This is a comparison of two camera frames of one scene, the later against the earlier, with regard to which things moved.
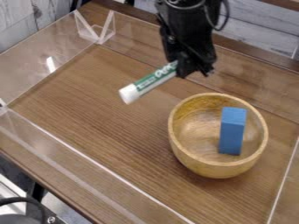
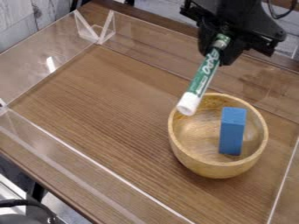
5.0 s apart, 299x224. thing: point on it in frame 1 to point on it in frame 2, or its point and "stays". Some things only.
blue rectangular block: (232, 130) stays
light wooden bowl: (218, 132) stays
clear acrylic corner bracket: (97, 33) stays
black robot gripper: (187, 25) to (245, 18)
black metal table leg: (39, 192) stays
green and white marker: (133, 91) to (187, 104)
